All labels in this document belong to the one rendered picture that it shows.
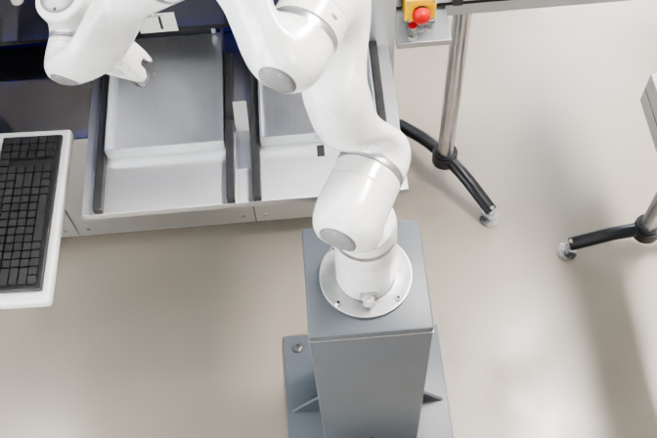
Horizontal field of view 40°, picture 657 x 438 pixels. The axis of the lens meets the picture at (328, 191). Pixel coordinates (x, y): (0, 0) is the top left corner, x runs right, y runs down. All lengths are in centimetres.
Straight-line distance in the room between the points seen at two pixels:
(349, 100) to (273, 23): 21
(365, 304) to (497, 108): 151
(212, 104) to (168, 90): 11
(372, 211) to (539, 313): 141
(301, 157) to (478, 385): 102
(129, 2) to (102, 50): 10
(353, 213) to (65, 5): 55
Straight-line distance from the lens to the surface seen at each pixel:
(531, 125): 314
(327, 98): 130
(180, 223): 282
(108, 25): 139
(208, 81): 213
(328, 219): 145
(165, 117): 208
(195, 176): 198
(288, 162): 197
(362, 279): 173
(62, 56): 144
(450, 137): 277
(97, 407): 277
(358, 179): 147
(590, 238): 284
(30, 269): 203
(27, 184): 214
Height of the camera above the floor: 253
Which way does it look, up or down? 59 degrees down
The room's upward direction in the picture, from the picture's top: 5 degrees counter-clockwise
